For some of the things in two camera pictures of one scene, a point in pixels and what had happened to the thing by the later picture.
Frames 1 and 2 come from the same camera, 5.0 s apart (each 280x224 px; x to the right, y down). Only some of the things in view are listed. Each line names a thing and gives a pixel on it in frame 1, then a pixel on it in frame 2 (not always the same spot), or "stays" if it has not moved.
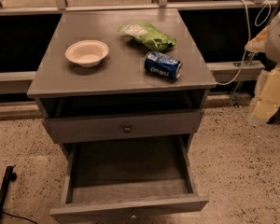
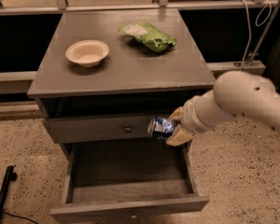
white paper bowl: [87, 52] stays
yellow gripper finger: [258, 44] to [177, 114]
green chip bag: [147, 35] stays
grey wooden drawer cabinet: [120, 77] stays
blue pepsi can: [163, 65] to [161, 126]
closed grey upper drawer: [63, 130] stays
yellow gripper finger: [272, 91] to [179, 136]
